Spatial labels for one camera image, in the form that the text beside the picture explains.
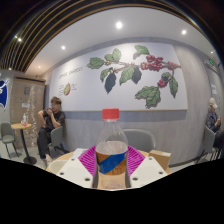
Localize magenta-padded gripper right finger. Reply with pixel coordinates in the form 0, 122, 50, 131
126, 145, 169, 190

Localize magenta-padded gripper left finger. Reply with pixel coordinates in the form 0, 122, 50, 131
56, 145, 101, 190

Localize clear red-capped drink bottle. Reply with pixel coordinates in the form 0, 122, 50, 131
94, 108, 131, 190

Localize small cardboard box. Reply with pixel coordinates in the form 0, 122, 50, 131
148, 149, 172, 171

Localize white paper sheet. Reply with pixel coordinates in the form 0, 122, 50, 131
71, 147, 88, 160

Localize grey upholstered chair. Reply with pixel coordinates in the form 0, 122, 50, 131
0, 120, 20, 159
122, 128, 157, 153
196, 125, 222, 163
49, 125, 70, 155

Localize person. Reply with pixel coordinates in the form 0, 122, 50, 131
36, 96, 66, 164
205, 97, 224, 151

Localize small round wooden side table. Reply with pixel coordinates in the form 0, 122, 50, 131
10, 122, 38, 165

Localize recessed ceiling lights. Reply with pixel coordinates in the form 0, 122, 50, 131
14, 21, 215, 54

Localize coffee branch wall mural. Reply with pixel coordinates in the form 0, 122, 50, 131
57, 42, 189, 112

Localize white wall notice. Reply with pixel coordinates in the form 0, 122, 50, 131
210, 83, 218, 96

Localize blue wall logo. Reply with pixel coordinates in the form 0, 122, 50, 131
0, 79, 10, 111

